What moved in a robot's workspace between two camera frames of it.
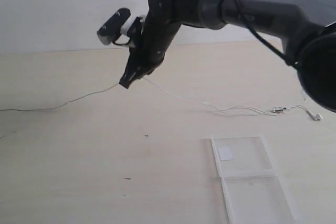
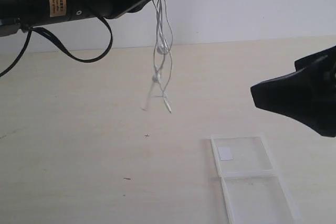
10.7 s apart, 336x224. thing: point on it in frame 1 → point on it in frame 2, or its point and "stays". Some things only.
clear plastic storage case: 252,193 stays
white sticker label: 226,153 stays
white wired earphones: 220,109 → 163,68
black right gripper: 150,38 → 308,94
